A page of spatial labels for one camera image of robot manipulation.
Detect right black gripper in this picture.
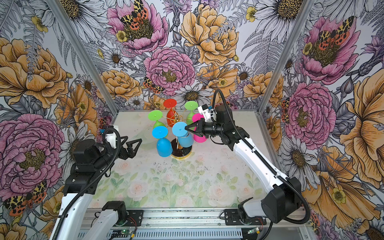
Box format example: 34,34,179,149
185,117,225,139

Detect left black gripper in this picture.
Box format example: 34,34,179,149
93,136,143,170

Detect pink wine glass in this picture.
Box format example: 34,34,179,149
192,113,207,143

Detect light blue wine glass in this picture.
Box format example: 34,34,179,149
172,122,194,148

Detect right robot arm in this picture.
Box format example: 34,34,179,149
185,102,311,225

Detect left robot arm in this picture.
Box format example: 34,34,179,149
50,126,142,240

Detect green wine glass back right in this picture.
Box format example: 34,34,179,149
185,101,199,125

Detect green wine glass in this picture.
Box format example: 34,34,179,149
148,110,166,129
185,101,199,125

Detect red wine glass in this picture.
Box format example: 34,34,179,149
164,99,180,127

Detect blue wine glass left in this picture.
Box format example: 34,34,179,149
152,126,173,158

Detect green wine glass left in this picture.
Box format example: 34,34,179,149
148,110,166,129

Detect right small circuit board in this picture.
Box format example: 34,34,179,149
247,228,261,235

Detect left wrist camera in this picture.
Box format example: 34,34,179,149
100,125,119,149

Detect gold wire wine glass rack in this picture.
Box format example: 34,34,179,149
167,112,194,160

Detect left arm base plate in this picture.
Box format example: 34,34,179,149
116,210,144,227

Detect aluminium front rail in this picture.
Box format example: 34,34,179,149
59,206,310,232

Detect left aluminium corner post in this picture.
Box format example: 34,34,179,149
47,1,119,117

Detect aluminium corner post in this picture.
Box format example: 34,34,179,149
47,1,119,117
257,0,316,115

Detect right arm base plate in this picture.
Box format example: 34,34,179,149
220,209,267,226

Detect right aluminium corner post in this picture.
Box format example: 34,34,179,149
257,0,316,115

